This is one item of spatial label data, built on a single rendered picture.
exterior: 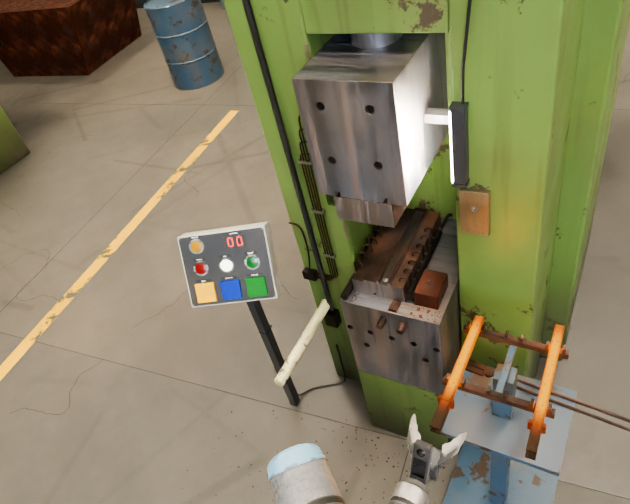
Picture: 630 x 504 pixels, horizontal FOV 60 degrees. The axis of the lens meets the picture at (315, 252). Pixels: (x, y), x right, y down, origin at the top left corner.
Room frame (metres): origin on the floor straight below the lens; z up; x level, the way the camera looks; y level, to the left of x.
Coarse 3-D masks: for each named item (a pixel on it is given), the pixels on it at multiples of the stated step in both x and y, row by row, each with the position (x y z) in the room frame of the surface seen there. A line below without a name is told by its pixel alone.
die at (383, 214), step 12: (336, 204) 1.39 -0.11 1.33; (348, 204) 1.37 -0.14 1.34; (360, 204) 1.34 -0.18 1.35; (372, 204) 1.31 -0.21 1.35; (384, 204) 1.29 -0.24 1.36; (348, 216) 1.37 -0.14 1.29; (360, 216) 1.34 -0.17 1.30; (372, 216) 1.32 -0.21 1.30; (384, 216) 1.29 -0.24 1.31; (396, 216) 1.29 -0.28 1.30
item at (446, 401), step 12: (480, 324) 1.05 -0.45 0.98; (468, 336) 1.02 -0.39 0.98; (468, 348) 0.97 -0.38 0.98; (468, 360) 0.95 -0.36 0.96; (456, 372) 0.90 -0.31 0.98; (456, 384) 0.87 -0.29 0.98; (444, 396) 0.83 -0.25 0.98; (444, 408) 0.80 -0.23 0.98; (432, 420) 0.77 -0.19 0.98; (444, 420) 0.78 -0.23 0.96
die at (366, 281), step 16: (416, 208) 1.66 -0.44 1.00; (400, 224) 1.60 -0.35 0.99; (432, 224) 1.55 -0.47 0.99; (384, 240) 1.55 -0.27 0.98; (416, 240) 1.49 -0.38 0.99; (368, 256) 1.49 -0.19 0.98; (384, 256) 1.45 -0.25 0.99; (416, 256) 1.41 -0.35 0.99; (368, 272) 1.40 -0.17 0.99; (400, 272) 1.35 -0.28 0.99; (368, 288) 1.36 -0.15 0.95; (384, 288) 1.32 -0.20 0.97; (400, 288) 1.28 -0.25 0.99
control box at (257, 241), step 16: (256, 224) 1.61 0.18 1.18; (192, 240) 1.61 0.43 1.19; (208, 240) 1.59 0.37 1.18; (224, 240) 1.58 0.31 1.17; (256, 240) 1.54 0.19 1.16; (192, 256) 1.59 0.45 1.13; (208, 256) 1.57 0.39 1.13; (224, 256) 1.55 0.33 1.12; (240, 256) 1.53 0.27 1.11; (256, 256) 1.52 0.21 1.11; (272, 256) 1.53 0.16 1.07; (192, 272) 1.56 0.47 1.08; (208, 272) 1.54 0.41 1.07; (224, 272) 1.52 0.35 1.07; (240, 272) 1.51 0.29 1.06; (256, 272) 1.49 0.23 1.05; (272, 272) 1.47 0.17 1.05; (192, 288) 1.53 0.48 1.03; (272, 288) 1.45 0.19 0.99; (192, 304) 1.50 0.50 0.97; (208, 304) 1.49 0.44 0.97
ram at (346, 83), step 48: (336, 48) 1.54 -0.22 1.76; (384, 48) 1.45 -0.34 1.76; (432, 48) 1.48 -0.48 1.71; (336, 96) 1.35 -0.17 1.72; (384, 96) 1.26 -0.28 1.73; (432, 96) 1.46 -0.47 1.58; (336, 144) 1.37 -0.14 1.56; (384, 144) 1.27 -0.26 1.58; (432, 144) 1.44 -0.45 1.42; (336, 192) 1.40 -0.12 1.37; (384, 192) 1.29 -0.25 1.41
